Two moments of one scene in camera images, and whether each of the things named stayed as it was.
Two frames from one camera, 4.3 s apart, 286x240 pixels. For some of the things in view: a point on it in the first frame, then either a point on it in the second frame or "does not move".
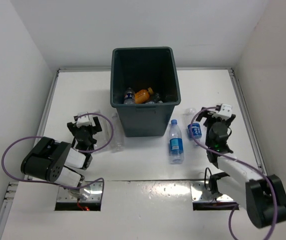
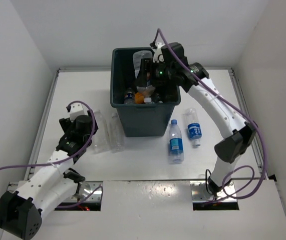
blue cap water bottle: (176, 150) does not move
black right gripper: (225, 122) → (146, 66)
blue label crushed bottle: (196, 130) does not move
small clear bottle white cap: (117, 139) does not move
